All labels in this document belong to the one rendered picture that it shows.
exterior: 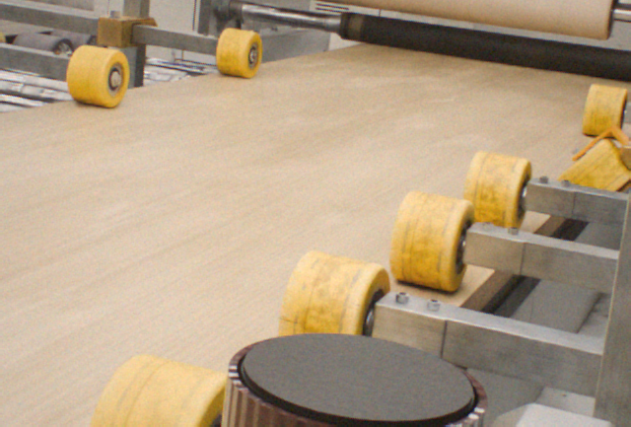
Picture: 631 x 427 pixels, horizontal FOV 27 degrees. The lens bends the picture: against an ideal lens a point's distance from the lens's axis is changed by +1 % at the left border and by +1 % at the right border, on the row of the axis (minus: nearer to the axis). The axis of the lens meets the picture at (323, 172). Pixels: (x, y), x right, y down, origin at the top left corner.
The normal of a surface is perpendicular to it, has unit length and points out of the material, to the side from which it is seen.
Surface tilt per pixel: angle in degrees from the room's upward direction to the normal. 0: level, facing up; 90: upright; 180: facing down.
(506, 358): 90
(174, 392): 28
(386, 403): 0
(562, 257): 90
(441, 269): 108
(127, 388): 34
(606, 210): 90
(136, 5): 90
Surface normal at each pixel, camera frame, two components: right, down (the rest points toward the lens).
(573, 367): -0.35, 0.15
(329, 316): -0.31, -0.10
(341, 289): -0.18, -0.55
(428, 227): -0.26, -0.31
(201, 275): 0.11, -0.97
